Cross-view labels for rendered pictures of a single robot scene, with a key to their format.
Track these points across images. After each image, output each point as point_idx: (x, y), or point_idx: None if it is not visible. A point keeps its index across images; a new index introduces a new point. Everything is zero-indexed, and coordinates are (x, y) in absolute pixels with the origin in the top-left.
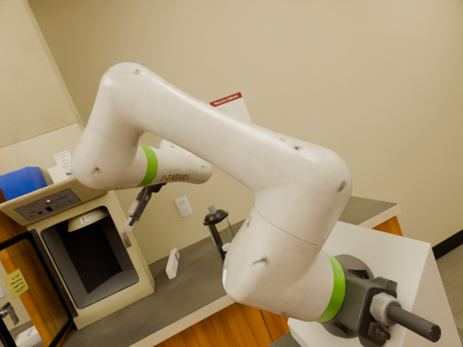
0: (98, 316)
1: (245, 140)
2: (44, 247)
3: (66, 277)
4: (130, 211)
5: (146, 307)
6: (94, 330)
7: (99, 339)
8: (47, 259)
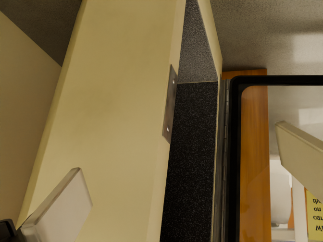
0: (216, 38)
1: None
2: (213, 238)
3: (201, 148)
4: (84, 206)
5: None
6: (258, 29)
7: (317, 5)
8: (215, 209)
